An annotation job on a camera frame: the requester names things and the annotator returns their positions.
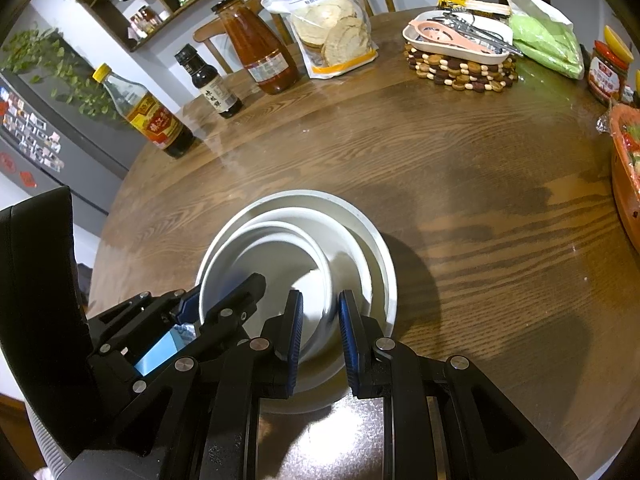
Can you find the green plastic bag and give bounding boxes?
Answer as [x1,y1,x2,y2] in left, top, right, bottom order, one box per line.
[500,0,585,80]

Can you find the person's left forearm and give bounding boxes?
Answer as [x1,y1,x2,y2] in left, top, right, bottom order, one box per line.
[22,400,71,480]

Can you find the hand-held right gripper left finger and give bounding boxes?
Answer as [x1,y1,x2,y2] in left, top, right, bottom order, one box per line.
[65,290,305,480]

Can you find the orange bowl with food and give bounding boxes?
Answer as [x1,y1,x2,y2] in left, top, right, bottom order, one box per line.
[607,102,640,251]

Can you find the large white bowl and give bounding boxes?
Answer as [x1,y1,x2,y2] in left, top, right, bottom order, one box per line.
[194,189,399,406]

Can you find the pink slotted spoon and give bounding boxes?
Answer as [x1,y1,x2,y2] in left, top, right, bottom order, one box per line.
[407,19,493,56]

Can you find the dark wooden wall shelf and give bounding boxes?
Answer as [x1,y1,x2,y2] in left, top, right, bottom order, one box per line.
[55,0,301,53]

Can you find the medium white bowl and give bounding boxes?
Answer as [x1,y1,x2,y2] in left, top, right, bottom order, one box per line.
[235,200,375,361]

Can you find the red-lidded sauce jar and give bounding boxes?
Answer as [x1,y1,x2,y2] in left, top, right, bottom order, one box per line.
[587,40,630,106]

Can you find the group of spice jars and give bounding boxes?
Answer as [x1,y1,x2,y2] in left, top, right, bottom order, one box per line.
[129,5,164,37]

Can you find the yellow packet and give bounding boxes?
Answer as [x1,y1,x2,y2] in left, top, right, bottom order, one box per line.
[439,0,511,17]

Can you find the small white bowl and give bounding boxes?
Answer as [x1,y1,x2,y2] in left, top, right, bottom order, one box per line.
[199,220,335,361]

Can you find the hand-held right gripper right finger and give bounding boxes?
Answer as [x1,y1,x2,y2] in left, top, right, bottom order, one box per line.
[337,290,581,480]

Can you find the flour bag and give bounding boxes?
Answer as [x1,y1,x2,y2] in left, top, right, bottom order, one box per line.
[261,0,379,80]

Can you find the orange sauce bottle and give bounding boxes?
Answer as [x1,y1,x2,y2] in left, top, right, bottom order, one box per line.
[211,0,302,96]

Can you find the green trailing plant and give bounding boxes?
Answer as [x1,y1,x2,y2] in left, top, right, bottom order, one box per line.
[0,30,121,121]

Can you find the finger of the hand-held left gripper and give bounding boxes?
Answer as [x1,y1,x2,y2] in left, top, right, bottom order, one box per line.
[190,274,267,356]
[87,287,201,356]

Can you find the wooden bead trivet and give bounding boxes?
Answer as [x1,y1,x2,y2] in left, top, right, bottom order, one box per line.
[404,42,518,93]

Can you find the metal tongs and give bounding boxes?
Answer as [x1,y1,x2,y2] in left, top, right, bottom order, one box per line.
[440,10,523,56]

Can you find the white rectangular tray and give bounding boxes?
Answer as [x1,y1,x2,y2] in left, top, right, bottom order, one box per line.
[402,10,515,58]

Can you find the grey refrigerator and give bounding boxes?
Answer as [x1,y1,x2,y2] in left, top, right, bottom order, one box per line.
[0,67,133,216]

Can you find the small dark sauce bottle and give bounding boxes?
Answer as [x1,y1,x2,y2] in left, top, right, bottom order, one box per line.
[174,44,244,120]

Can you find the yellow-capped vinegar bottle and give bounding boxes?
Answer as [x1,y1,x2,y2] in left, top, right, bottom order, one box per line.
[92,62,197,160]

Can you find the yellow plastic item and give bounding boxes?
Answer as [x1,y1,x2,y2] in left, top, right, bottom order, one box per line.
[602,25,633,63]

